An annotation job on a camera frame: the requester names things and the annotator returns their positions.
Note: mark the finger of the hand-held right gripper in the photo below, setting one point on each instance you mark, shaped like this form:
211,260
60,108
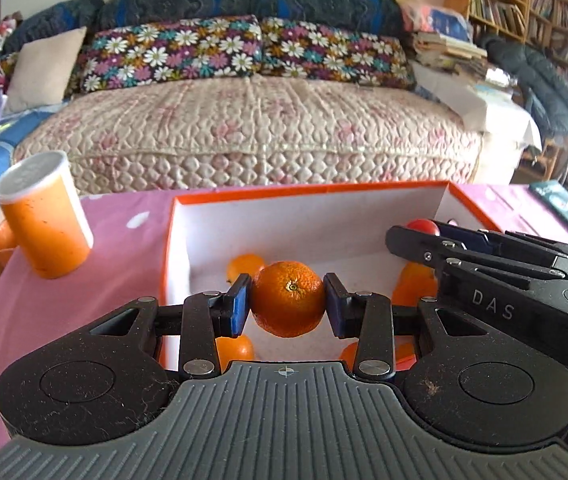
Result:
463,235
413,245

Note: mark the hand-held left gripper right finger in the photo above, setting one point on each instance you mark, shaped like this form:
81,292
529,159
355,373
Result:
333,305

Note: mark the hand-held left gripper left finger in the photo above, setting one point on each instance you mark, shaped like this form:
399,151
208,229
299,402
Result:
239,305

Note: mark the red tomato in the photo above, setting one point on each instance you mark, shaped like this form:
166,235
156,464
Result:
423,226

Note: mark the mandarin orange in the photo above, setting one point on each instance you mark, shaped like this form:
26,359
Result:
1,245
236,350
413,280
289,300
348,355
244,266

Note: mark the orange cardboard shoe box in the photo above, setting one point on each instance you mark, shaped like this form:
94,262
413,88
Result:
314,225

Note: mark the teal book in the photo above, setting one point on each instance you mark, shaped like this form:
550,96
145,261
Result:
558,202

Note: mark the wooden chair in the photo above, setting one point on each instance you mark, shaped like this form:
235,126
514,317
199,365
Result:
538,157

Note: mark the white cloth covered side table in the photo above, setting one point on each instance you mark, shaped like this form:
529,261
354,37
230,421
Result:
483,110

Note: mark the pink tablecloth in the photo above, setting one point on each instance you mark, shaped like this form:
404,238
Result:
114,280

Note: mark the dark green puffer jacket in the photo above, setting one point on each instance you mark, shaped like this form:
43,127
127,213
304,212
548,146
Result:
538,85

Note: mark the beige quilted sofa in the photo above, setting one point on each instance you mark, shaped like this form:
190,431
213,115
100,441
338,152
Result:
264,130

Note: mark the stack of books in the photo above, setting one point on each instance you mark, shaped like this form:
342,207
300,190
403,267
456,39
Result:
448,52

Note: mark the orange cup with white lid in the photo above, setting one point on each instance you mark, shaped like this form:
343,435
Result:
46,230

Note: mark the floral daisy cushion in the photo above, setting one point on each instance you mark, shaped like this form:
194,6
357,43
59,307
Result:
334,52
174,50

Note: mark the blue flat box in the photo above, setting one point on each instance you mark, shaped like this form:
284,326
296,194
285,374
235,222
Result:
448,21

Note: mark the pink white plastic bag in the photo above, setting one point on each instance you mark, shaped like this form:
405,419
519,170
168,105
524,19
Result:
411,12

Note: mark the wooden bookshelf with books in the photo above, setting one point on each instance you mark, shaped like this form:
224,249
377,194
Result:
538,0

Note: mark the dark blue patterned back cushion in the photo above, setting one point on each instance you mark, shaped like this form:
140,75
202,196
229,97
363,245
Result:
174,2
54,20
324,2

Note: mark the beige pillow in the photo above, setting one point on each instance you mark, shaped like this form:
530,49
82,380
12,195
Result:
46,72

